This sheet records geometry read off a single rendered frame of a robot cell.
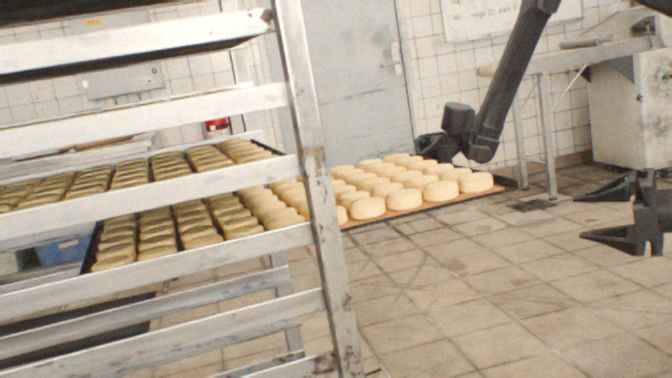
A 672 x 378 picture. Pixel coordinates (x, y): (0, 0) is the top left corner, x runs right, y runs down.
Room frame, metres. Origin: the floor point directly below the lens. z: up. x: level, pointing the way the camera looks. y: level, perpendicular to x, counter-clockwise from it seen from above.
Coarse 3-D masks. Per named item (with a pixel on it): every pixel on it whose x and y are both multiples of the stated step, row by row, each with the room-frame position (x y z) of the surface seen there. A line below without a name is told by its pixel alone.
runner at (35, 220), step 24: (240, 168) 0.80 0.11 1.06; (264, 168) 0.80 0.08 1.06; (288, 168) 0.81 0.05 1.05; (120, 192) 0.76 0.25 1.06; (144, 192) 0.77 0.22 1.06; (168, 192) 0.77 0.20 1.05; (192, 192) 0.78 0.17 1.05; (216, 192) 0.79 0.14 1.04; (0, 216) 0.73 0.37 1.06; (24, 216) 0.73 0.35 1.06; (48, 216) 0.74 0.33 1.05; (72, 216) 0.75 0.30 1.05; (96, 216) 0.75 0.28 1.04; (0, 240) 0.73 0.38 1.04
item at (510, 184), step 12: (492, 180) 0.97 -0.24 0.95; (504, 180) 0.93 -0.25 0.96; (516, 180) 0.90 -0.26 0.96; (504, 192) 0.90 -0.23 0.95; (204, 204) 1.18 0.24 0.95; (444, 204) 0.87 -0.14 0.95; (456, 204) 0.88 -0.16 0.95; (396, 216) 0.85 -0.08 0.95; (96, 228) 1.10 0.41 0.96; (348, 228) 0.84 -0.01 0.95; (96, 240) 1.04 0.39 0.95; (96, 252) 0.95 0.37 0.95; (84, 264) 0.86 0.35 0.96
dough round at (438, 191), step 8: (432, 184) 0.93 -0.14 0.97; (440, 184) 0.92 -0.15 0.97; (448, 184) 0.91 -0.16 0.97; (456, 184) 0.91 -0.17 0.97; (424, 192) 0.92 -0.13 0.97; (432, 192) 0.90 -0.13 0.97; (440, 192) 0.90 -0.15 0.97; (448, 192) 0.90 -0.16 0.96; (456, 192) 0.90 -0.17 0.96; (432, 200) 0.90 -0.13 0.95; (440, 200) 0.90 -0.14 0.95
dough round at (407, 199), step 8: (392, 192) 0.92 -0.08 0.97; (400, 192) 0.91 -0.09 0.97; (408, 192) 0.90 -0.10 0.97; (416, 192) 0.89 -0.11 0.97; (392, 200) 0.89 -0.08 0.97; (400, 200) 0.88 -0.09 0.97; (408, 200) 0.88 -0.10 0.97; (416, 200) 0.89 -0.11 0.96; (392, 208) 0.89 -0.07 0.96; (400, 208) 0.88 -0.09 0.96; (408, 208) 0.88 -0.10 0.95
